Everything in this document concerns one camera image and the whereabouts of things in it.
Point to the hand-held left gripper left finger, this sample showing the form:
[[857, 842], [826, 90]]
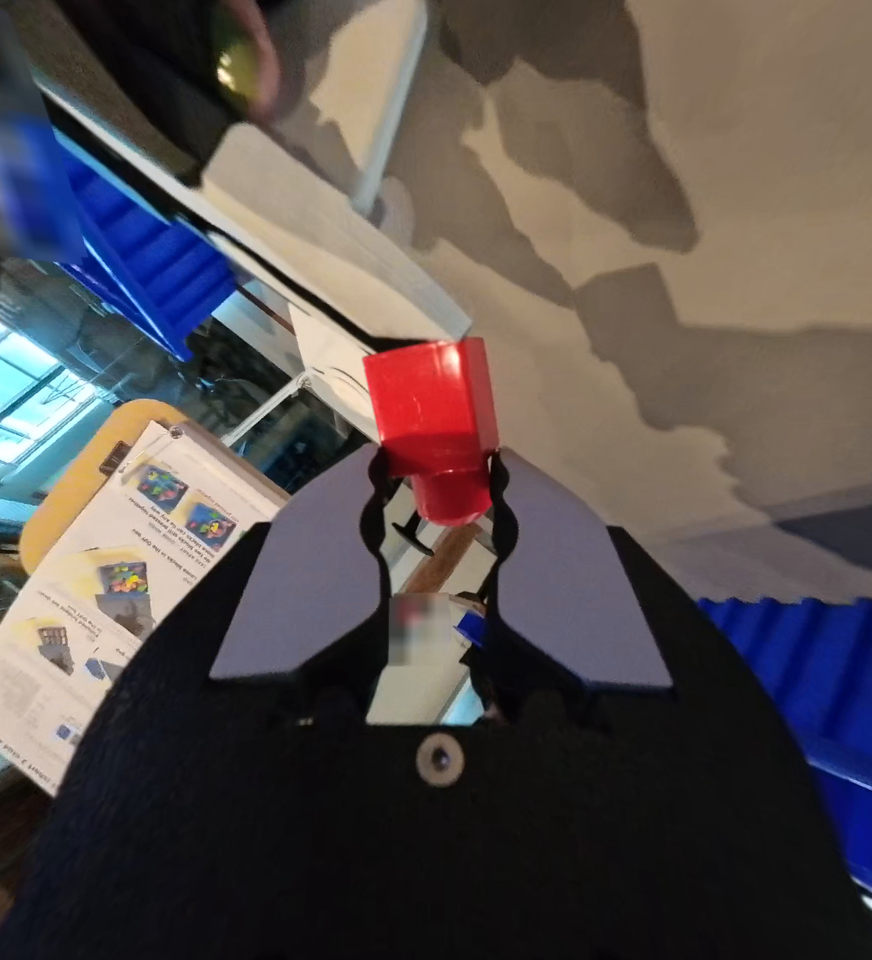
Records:
[[301, 585]]

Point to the rounded wooden display board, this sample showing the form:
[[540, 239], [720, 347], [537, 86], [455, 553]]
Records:
[[61, 487]]

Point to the wooden support post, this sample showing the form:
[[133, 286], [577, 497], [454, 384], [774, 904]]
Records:
[[443, 562]]

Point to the blue plastic bin with blocks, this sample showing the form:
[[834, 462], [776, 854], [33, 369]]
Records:
[[818, 675]]

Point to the red mega block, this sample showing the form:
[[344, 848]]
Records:
[[428, 405]]

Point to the person's right hand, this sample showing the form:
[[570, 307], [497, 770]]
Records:
[[267, 52]]

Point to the white board stand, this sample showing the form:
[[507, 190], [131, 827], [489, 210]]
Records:
[[323, 349]]

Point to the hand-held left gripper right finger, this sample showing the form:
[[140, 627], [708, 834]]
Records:
[[578, 600]]

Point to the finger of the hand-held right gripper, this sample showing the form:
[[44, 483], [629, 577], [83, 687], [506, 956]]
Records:
[[316, 240], [194, 204]]

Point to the large paned window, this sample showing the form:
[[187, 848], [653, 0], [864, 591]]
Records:
[[8, 397]]

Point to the empty blue plastic bin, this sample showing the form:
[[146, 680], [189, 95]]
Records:
[[158, 270]]

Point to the printed instruction sheet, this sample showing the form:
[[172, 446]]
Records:
[[68, 637]]

